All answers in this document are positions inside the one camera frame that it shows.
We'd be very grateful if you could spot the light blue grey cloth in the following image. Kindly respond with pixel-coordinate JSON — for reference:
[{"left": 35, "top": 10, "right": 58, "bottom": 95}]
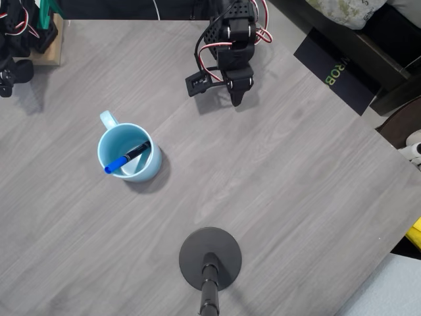
[{"left": 332, "top": 251, "right": 421, "bottom": 316}]

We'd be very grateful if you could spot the light grey cushion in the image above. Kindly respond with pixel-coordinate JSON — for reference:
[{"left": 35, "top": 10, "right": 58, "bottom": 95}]
[{"left": 386, "top": 0, "right": 421, "bottom": 19}]

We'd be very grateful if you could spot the dark brown round furniture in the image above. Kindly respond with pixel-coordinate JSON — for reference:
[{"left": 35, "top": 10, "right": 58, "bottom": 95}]
[{"left": 374, "top": 97, "right": 421, "bottom": 151}]

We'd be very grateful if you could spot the light blue ceramic mug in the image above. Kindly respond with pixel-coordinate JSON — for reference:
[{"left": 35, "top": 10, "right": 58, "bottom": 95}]
[{"left": 97, "top": 110, "right": 162, "bottom": 184}]

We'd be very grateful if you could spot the yellow object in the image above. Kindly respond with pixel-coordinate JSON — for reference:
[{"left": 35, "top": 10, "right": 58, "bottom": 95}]
[{"left": 405, "top": 217, "right": 421, "bottom": 250}]

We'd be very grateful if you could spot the black box green lettering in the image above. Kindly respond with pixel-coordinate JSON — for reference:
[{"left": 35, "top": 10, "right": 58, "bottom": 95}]
[{"left": 293, "top": 26, "right": 382, "bottom": 117}]

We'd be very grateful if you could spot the wooden base board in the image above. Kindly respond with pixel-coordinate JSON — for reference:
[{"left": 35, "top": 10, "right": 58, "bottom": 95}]
[{"left": 12, "top": 13, "right": 64, "bottom": 66}]

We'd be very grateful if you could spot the blue capped black marker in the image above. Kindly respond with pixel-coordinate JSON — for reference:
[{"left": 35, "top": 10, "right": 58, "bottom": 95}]
[{"left": 104, "top": 140, "right": 152, "bottom": 174}]

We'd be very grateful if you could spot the camouflage pattern pillow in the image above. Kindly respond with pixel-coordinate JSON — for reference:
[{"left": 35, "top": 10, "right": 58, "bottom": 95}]
[{"left": 305, "top": 0, "right": 389, "bottom": 30}]

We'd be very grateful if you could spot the black round-base camera stand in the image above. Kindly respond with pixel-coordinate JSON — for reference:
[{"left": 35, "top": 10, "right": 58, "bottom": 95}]
[{"left": 178, "top": 226, "right": 243, "bottom": 316}]

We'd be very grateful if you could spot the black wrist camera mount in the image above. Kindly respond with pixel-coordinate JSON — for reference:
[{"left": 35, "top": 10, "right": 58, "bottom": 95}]
[{"left": 185, "top": 67, "right": 225, "bottom": 97}]

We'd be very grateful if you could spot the black camera cable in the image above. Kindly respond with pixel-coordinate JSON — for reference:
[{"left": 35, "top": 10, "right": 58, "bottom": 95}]
[{"left": 193, "top": 16, "right": 220, "bottom": 76}]

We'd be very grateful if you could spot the white object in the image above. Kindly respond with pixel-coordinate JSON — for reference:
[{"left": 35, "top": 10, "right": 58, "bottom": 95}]
[{"left": 397, "top": 130, "right": 421, "bottom": 171}]

